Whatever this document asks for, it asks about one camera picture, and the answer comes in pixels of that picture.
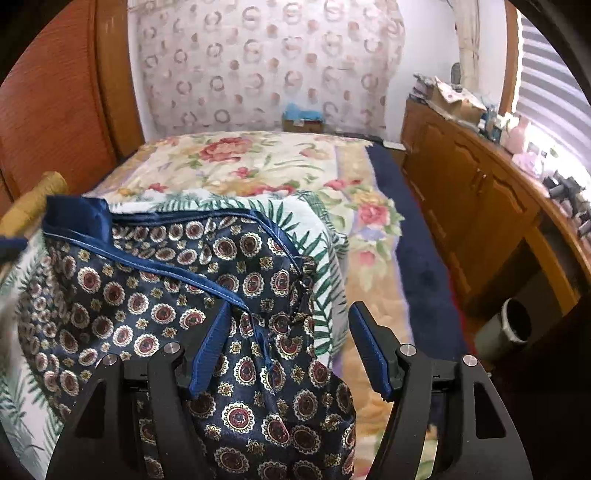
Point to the striped window blind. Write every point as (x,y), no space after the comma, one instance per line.
(545,78)

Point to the black device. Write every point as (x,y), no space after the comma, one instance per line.
(565,189)

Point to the floral cream blanket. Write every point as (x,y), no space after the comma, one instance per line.
(231,152)

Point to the green leaf print white cloth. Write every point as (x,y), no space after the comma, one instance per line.
(318,258)

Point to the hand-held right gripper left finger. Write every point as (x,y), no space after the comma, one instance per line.
(212,350)

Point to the navy blue blanket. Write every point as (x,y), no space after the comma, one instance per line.
(425,258)

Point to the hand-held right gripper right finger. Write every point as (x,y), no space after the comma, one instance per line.
(369,348)

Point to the pink bag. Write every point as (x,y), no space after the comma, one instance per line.
(517,134)

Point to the circle pattern sheer curtain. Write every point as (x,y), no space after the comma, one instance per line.
(258,69)

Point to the beige tied curtain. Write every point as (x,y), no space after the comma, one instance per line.
(468,41)

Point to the navy medallion print satin garment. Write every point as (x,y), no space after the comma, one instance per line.
(161,295)

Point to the woven straw item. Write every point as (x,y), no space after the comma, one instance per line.
(41,194)

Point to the open cardboard box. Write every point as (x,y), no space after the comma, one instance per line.
(461,108)

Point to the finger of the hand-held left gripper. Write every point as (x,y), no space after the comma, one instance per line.
(10,248)

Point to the grey waste bin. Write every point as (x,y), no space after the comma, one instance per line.
(491,332)

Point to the cardboard box with blue contents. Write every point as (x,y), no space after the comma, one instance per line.
(302,124)

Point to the wooden sideboard cabinet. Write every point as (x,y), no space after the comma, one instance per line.
(471,170)

